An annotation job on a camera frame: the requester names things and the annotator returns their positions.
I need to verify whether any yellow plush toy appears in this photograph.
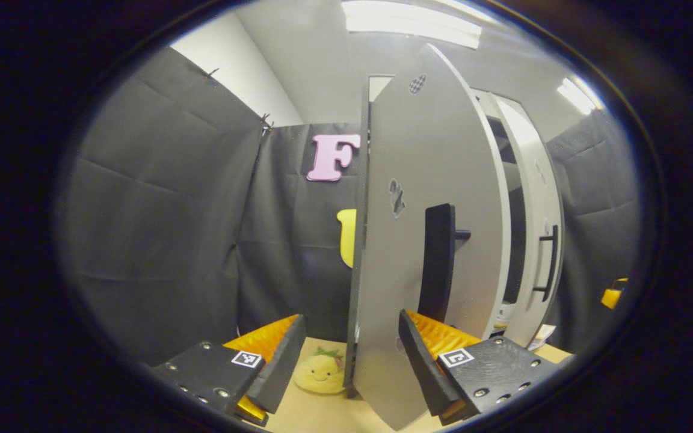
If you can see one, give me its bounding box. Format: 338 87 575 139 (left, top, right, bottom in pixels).
294 347 347 395

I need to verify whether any grey shoe cabinet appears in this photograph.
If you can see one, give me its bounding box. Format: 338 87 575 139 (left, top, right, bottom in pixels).
345 73 549 398

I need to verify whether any black door handle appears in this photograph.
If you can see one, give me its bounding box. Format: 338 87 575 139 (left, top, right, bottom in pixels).
533 226 559 301
417 203 472 322

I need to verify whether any small ceiling light panel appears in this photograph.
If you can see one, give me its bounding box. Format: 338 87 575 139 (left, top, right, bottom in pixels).
556 75 605 116

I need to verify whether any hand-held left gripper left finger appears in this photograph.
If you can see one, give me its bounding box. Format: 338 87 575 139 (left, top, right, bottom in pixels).
151 314 307 426

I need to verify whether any light grey cabinet door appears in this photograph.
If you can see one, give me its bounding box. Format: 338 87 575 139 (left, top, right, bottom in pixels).
479 90 565 348
353 43 513 431

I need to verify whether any large ceiling light panel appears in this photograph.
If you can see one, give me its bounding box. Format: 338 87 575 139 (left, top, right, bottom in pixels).
342 0 483 50

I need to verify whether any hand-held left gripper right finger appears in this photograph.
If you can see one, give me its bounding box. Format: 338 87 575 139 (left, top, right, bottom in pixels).
398 309 564 426

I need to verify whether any black backdrop cloth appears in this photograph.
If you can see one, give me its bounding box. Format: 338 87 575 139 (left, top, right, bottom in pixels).
546 108 645 355
58 47 371 367

